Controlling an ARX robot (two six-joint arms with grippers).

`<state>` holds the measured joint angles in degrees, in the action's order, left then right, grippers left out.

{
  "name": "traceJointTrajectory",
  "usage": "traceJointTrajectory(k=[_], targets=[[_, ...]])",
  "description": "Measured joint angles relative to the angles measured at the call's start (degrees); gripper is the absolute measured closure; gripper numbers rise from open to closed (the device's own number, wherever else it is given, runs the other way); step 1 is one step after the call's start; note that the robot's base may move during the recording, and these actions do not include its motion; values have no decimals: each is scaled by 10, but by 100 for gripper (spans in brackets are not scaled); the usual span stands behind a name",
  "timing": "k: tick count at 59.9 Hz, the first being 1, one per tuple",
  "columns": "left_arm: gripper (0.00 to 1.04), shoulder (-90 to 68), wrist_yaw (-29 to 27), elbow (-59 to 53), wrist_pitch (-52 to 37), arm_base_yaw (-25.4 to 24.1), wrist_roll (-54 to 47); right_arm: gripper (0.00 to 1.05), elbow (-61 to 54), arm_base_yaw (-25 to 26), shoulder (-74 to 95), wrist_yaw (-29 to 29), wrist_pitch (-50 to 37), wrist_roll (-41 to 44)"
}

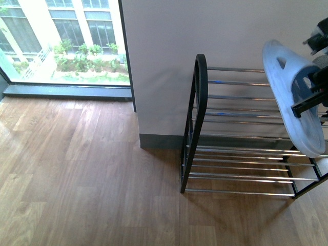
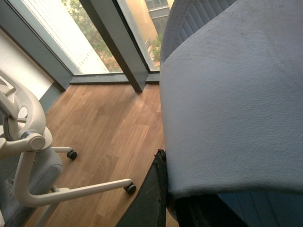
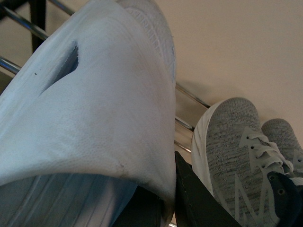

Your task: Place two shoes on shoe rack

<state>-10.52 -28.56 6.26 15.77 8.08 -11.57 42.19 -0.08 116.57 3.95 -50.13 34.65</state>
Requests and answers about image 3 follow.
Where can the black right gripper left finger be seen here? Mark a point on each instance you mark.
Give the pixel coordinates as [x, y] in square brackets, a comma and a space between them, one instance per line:
[143, 210]

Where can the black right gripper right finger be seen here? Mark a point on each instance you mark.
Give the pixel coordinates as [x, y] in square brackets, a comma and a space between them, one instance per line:
[194, 204]

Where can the grey knit sneaker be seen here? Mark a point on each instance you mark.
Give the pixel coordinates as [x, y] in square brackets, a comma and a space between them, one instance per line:
[280, 132]
[243, 170]

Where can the light blue slide sandal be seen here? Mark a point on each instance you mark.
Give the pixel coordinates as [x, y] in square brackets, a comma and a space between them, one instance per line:
[90, 113]

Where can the black metal shoe rack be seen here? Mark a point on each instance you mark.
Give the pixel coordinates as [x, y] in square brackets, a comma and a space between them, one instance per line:
[35, 28]

